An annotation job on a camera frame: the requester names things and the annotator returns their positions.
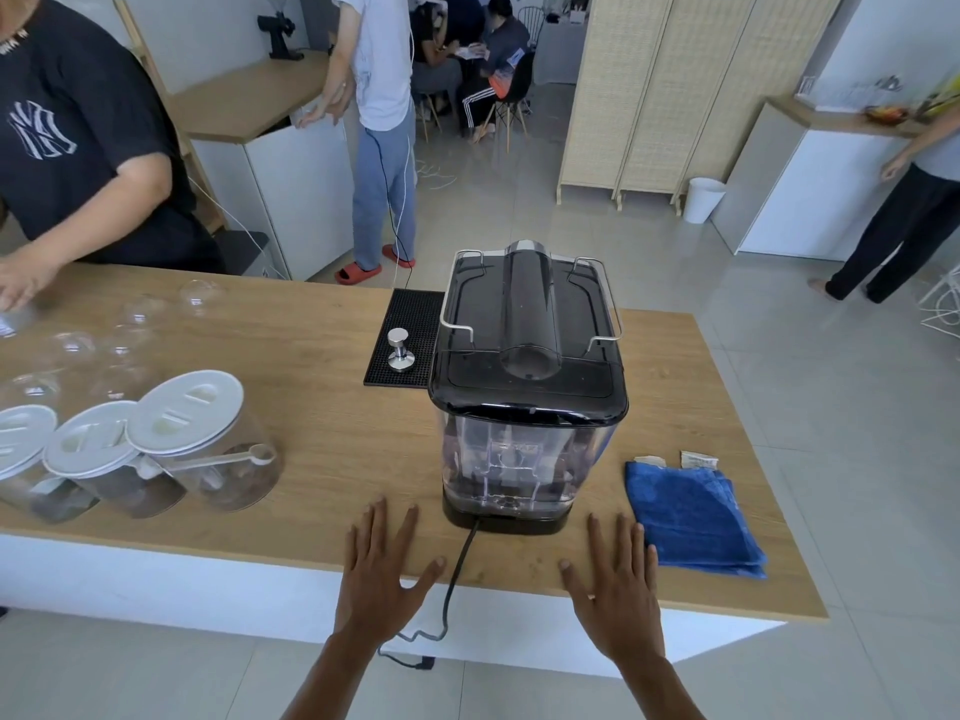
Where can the person's left hand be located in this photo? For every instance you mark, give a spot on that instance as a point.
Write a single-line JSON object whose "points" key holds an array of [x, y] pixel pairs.
{"points": [[375, 592]]}

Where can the person's right hand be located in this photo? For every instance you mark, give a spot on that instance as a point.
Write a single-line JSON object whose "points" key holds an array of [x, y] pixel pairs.
{"points": [[619, 614]]}

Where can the person's left thumb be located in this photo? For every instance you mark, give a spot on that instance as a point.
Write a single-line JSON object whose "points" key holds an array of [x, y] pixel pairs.
{"points": [[429, 578]]}

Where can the person's right thumb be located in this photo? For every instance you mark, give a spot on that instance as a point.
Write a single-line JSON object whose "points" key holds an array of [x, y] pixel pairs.
{"points": [[576, 583]]}

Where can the person's right little finger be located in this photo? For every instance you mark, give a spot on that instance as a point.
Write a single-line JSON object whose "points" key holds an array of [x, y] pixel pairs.
{"points": [[652, 569]]}

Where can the person's right middle finger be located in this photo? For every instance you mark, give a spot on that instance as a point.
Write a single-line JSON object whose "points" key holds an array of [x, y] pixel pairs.
{"points": [[622, 553]]}

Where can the person's left middle finger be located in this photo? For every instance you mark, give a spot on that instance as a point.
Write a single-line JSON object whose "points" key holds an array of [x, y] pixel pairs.
{"points": [[379, 533]]}

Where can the person's left little finger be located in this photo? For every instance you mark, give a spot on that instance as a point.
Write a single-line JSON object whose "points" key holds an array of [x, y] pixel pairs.
{"points": [[351, 554]]}

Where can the person's right forearm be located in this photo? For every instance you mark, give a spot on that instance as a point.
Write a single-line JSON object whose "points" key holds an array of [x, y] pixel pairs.
{"points": [[660, 689]]}

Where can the person's left forearm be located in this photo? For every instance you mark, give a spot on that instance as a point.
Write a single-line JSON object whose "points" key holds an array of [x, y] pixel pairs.
{"points": [[330, 678]]}

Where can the folded blue cloth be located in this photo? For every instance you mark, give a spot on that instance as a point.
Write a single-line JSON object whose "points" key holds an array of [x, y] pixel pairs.
{"points": [[694, 517]]}

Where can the small paper sachet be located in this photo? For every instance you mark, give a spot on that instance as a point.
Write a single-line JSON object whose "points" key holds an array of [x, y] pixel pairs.
{"points": [[651, 461], [699, 460]]}

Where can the clear plastic scoop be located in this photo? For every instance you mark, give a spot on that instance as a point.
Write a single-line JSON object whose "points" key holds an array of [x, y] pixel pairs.
{"points": [[217, 458]]}

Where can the metal coffee tamper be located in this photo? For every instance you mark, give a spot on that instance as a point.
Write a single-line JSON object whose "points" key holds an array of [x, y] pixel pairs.
{"points": [[400, 352]]}

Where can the clear jar with white lid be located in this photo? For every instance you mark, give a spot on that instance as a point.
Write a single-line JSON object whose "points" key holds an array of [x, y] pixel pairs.
{"points": [[26, 464], [97, 461], [202, 434]]}

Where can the black coffee machine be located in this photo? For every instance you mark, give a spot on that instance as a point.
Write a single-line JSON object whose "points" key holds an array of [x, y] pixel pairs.
{"points": [[529, 382]]}

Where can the black rubber tamping mat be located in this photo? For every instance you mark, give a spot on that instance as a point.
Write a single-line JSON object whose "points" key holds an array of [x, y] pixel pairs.
{"points": [[405, 311]]}

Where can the red slipper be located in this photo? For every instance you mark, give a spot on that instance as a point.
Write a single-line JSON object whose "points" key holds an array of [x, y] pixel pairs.
{"points": [[358, 274], [397, 256]]}

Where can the group of clear glass cups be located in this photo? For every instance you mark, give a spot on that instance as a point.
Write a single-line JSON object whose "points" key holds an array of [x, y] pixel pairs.
{"points": [[124, 341]]}

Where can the white waste bin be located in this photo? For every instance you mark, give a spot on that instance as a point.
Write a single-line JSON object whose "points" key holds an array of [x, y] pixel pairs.
{"points": [[703, 200]]}

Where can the white cabinet with wooden top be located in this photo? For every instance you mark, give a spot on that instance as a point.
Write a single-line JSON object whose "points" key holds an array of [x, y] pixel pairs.
{"points": [[255, 134], [817, 187]]}

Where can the black chair with wooden legs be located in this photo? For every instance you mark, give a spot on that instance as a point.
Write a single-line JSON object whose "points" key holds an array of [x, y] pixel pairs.
{"points": [[517, 89]]}

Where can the woven folding screen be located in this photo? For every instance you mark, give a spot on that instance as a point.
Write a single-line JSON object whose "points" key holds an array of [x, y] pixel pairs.
{"points": [[675, 82]]}

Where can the table with white cloth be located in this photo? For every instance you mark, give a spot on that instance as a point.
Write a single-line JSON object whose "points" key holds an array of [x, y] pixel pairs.
{"points": [[559, 52]]}

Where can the fruit bowl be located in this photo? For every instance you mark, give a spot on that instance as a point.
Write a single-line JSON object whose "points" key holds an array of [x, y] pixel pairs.
{"points": [[886, 115]]}

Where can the black coffee grinder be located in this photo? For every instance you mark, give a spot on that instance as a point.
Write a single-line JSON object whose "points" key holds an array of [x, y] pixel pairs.
{"points": [[281, 29]]}

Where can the wooden ladder frame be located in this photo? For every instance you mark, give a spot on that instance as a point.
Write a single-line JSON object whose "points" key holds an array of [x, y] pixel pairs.
{"points": [[154, 74]]}

